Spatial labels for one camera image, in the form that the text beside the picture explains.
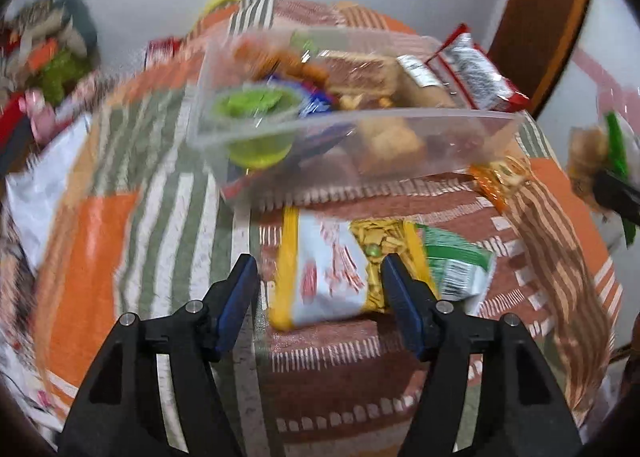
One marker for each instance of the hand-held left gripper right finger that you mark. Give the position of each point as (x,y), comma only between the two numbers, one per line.
(401,302)

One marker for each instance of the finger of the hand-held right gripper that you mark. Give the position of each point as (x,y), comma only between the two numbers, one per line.
(617,194)

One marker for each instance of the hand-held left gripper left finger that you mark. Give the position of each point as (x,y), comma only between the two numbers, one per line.
(235,307)

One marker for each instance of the green striped bread packet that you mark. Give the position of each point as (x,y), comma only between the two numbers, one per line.
(589,152)

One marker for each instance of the green snack packet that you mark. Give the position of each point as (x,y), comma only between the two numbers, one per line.
(457,262)

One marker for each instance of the yellow edged snack packet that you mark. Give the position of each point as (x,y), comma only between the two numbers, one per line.
(325,272)

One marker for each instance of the gold patterned snack packet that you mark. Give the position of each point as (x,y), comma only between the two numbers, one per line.
(500,179)

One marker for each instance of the nut topped bread pack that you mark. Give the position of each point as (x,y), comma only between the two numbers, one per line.
(387,142)

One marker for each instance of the clear plastic container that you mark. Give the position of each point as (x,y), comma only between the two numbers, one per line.
(465,137)

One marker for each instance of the red snack packet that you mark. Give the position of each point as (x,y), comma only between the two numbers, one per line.
(475,72)

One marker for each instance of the green jelly cup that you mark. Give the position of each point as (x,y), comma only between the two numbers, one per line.
(250,107)

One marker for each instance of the bread roll pack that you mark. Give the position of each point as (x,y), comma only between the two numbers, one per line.
(425,84)

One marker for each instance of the blue snack bag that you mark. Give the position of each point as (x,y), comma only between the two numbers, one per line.
(312,99)

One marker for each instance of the pale sponge cake pack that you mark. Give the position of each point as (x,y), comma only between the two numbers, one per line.
(357,74)

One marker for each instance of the orange ball snack packet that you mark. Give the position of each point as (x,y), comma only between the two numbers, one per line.
(280,59)

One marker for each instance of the striped patchwork blanket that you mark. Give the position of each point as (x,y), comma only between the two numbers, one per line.
(100,262)

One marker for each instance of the wooden wardrobe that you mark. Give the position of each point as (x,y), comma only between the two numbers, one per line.
(540,12)

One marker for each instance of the checkered patchwork quilt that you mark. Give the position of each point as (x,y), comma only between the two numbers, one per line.
(20,337)

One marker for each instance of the white cloth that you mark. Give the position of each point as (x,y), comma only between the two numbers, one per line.
(45,187)

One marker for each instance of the pink rabbit toy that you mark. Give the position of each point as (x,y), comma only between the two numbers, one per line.
(40,112)

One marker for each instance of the orange box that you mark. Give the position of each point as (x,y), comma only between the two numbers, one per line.
(42,54)

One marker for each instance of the grey blue cushion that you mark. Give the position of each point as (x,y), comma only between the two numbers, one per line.
(77,24)

